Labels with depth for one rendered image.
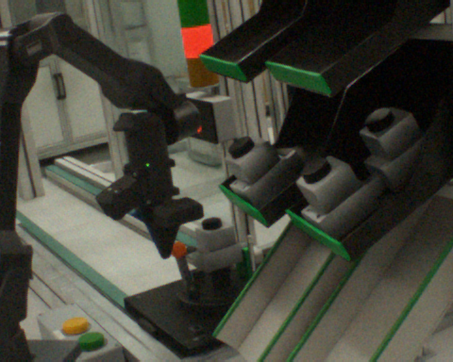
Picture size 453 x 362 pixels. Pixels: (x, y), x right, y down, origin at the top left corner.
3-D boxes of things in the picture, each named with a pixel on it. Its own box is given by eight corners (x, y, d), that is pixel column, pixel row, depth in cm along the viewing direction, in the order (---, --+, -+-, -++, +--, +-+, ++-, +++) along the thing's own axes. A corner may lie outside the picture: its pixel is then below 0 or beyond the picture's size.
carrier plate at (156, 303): (192, 361, 117) (189, 348, 116) (125, 308, 137) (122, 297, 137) (334, 305, 127) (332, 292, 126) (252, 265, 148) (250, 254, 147)
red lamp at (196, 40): (193, 58, 141) (189, 29, 140) (180, 57, 145) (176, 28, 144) (220, 53, 143) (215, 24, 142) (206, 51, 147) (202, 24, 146)
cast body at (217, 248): (206, 273, 127) (198, 229, 125) (192, 266, 131) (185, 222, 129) (255, 256, 130) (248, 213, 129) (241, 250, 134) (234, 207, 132)
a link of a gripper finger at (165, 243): (176, 207, 125) (139, 219, 123) (188, 212, 122) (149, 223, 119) (184, 252, 127) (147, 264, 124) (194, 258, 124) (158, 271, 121)
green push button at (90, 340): (85, 358, 122) (82, 346, 121) (75, 349, 125) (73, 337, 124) (110, 350, 123) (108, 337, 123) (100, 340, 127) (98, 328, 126)
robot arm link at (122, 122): (136, 115, 115) (176, 99, 122) (103, 115, 118) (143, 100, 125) (144, 165, 116) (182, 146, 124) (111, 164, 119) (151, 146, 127)
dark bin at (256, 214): (267, 229, 94) (231, 176, 91) (228, 200, 106) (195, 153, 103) (455, 79, 97) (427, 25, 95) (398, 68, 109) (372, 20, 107)
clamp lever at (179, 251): (187, 294, 127) (173, 249, 125) (181, 289, 129) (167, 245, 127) (208, 284, 129) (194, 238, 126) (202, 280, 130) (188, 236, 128)
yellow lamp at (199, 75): (198, 88, 142) (193, 59, 141) (185, 86, 147) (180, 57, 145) (225, 82, 144) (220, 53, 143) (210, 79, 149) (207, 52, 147)
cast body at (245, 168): (258, 212, 97) (225, 164, 95) (242, 205, 101) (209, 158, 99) (312, 166, 99) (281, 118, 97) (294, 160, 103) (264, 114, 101)
